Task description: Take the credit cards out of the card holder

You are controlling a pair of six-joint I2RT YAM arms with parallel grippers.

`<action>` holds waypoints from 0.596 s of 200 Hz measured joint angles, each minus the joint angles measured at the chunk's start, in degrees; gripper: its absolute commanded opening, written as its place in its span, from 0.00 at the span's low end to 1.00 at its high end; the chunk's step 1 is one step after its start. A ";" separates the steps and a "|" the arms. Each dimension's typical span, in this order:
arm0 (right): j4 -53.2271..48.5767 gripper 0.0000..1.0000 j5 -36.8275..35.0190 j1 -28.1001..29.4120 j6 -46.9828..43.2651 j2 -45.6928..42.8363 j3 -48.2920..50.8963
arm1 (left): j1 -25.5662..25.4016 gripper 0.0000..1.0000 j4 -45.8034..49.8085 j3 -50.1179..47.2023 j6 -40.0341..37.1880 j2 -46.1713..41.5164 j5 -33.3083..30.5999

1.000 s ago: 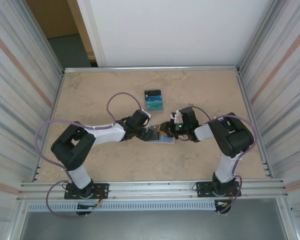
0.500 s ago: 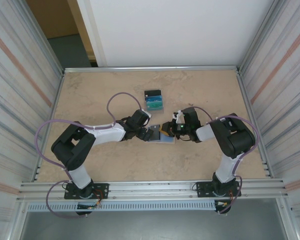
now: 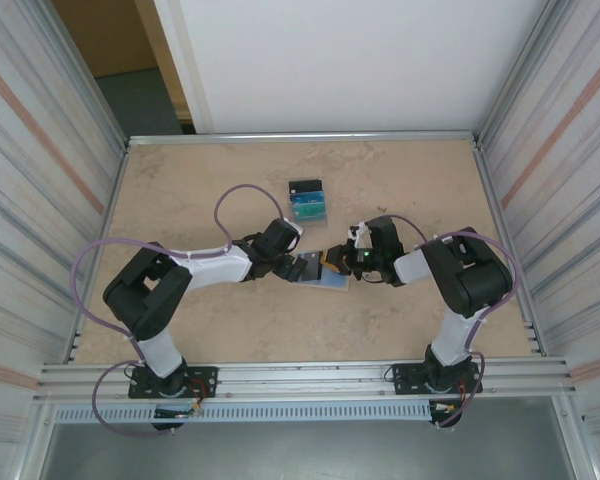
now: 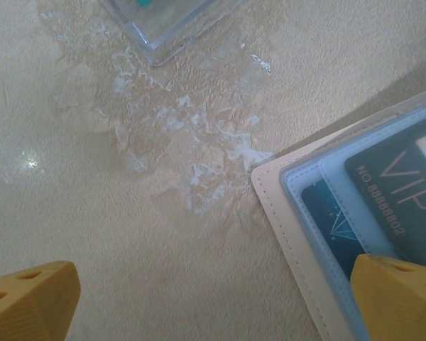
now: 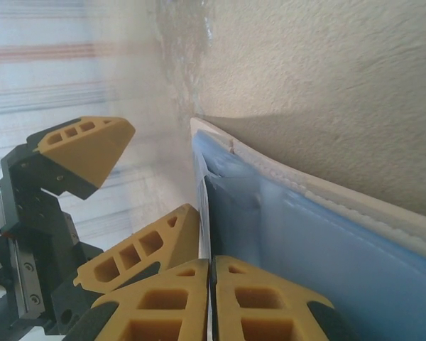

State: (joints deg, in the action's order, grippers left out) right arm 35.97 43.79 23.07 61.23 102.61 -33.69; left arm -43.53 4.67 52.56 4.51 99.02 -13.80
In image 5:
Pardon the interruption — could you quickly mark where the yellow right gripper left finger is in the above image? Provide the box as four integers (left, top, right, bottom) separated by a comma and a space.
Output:
69, 258, 211, 341

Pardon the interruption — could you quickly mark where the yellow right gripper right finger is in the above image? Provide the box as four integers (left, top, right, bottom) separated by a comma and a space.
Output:
212, 255, 359, 341

